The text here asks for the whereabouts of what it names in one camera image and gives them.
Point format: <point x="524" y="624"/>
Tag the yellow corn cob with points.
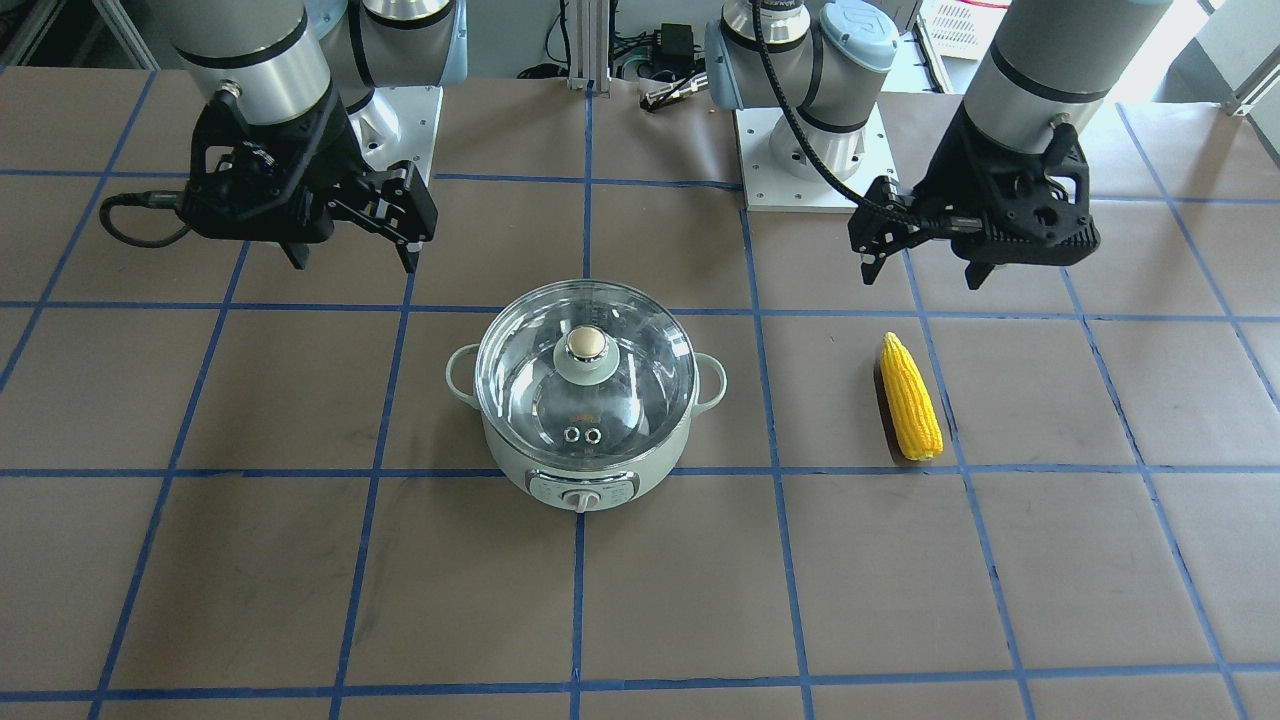
<point x="914" y="421"/>

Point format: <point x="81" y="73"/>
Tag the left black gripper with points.
<point x="948" y="170"/>

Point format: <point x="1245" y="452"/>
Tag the pale green electric pot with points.
<point x="584" y="490"/>

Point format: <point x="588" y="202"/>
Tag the glass pot lid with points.
<point x="583" y="372"/>

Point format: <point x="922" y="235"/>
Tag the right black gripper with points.
<point x="322" y="150"/>

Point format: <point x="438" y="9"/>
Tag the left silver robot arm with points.
<point x="1049" y="60"/>

